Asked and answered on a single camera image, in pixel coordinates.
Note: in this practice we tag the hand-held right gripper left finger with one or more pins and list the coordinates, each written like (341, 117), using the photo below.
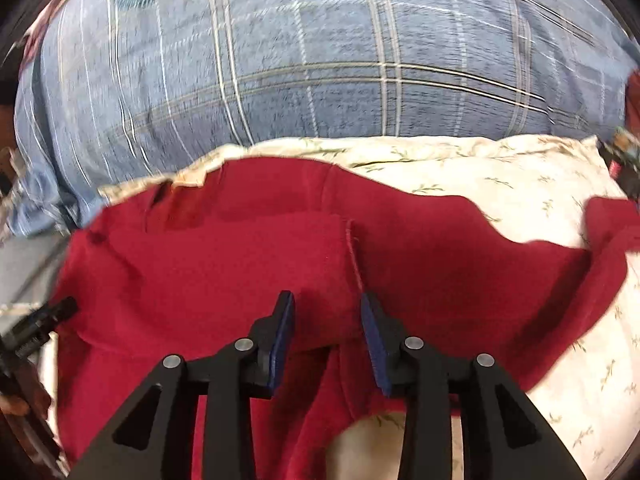
(281, 332)

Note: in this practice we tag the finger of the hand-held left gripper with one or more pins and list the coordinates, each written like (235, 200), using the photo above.
(45, 317)

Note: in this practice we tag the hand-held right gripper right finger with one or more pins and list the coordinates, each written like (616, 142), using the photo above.
(372, 335)

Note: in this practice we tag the red garment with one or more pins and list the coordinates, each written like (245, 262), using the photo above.
(210, 270)

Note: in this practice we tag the person's left hand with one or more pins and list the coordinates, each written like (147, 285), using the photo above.
(20, 395)

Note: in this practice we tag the grey plaid pillow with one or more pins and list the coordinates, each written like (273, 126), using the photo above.
(30, 265)

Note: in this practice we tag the cream leaf-print pillow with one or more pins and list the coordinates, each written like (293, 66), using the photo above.
(525, 195)

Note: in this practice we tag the blue plaid pillow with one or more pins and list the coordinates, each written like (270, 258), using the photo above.
(325, 60)

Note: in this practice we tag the maroon plaid cloth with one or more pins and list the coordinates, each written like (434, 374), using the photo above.
(42, 30)

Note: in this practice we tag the red dark object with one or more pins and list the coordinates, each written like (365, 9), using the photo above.
(625, 155)

